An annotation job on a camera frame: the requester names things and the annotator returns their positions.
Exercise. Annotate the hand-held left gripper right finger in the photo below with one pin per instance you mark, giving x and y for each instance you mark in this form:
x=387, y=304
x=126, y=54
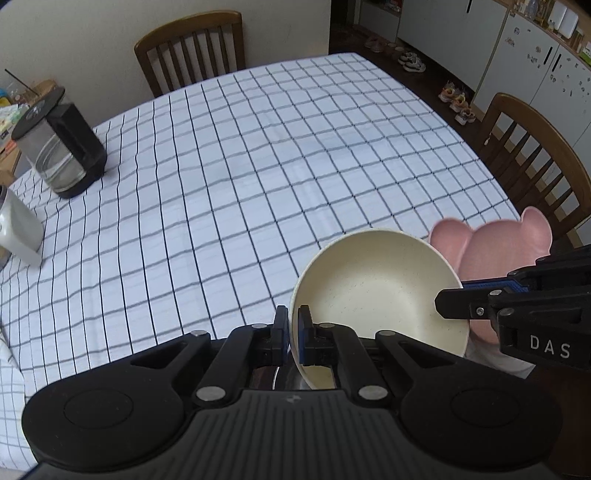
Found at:
x=304, y=337

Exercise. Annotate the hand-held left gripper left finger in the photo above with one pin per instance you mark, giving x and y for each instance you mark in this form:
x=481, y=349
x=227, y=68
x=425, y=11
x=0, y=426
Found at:
x=281, y=337

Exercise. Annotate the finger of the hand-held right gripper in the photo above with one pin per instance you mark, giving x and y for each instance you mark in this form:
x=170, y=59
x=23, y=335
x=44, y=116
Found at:
x=494, y=285
x=461, y=304

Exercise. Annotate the pink bear-shaped plate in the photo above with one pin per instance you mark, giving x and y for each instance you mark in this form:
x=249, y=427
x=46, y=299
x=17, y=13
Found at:
x=498, y=249

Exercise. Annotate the cream round bowl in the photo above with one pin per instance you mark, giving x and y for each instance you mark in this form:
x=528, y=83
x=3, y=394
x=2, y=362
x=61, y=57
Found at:
x=378, y=286

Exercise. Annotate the black-checked white tablecloth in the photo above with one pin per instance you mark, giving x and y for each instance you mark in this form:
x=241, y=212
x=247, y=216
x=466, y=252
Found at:
x=231, y=184

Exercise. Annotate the wooden slat-back chair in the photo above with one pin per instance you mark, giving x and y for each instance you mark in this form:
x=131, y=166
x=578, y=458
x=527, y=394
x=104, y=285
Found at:
x=549, y=134

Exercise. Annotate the colourful child shoe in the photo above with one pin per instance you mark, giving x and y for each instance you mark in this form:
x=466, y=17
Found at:
x=466, y=115
x=459, y=101
x=447, y=92

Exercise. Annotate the grey sneaker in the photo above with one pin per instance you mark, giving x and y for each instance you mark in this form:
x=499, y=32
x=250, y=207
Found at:
x=415, y=65
x=407, y=58

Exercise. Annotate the pink slipper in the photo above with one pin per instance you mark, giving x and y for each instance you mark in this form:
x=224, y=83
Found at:
x=374, y=43
x=387, y=47

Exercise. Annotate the white electric kettle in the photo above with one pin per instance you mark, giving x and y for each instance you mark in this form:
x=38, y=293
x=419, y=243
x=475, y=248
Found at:
x=18, y=226

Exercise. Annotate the glass electric kettle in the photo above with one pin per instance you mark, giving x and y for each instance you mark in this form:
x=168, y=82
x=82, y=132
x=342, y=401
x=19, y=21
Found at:
x=60, y=147

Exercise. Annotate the wooden side table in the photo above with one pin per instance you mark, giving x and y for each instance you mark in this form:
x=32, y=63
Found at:
x=11, y=161

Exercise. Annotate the wooden chair with cushioned back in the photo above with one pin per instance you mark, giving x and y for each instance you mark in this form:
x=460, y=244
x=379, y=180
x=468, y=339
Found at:
x=189, y=27

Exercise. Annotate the green tissue box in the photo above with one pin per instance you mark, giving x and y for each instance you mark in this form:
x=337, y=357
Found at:
x=11, y=120

